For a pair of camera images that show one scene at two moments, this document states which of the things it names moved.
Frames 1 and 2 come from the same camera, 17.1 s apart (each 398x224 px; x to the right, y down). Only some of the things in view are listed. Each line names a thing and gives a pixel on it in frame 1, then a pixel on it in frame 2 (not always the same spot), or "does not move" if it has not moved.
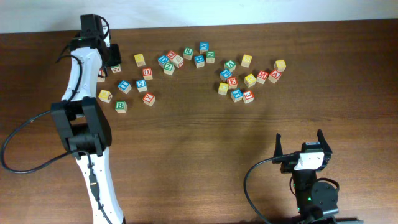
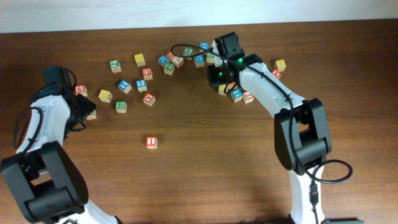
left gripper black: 117,51 to 86,107
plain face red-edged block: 178,61 does not move
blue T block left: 124,86 does not move
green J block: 115,69 does not move
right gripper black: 327,152 to 214,81
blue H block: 199,61 does not move
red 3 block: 248,96 does not move
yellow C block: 222,88 does not move
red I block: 101,76 to 152,142
